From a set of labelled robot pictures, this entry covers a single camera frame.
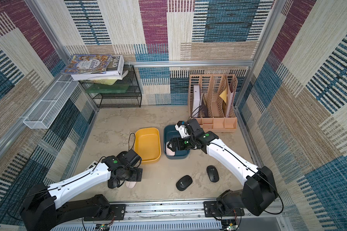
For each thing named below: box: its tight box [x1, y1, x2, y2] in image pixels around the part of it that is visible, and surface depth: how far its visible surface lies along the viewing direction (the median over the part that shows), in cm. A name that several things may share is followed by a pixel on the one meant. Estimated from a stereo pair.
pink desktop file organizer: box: [187, 74, 239, 133], surface depth 105 cm
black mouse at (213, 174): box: [206, 165, 220, 183], surface depth 86 cm
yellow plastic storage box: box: [133, 127, 161, 163], surface depth 99 cm
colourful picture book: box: [62, 54, 113, 75], surface depth 83 cm
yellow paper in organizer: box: [219, 87, 227, 103], surface depth 93 cm
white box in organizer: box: [192, 84, 201, 118], surface depth 102 cm
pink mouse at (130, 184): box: [125, 180, 138, 189], surface depth 83 cm
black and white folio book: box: [70, 54, 129, 81], surface depth 84 cm
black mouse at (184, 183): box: [175, 174, 193, 192], surface depth 82 cm
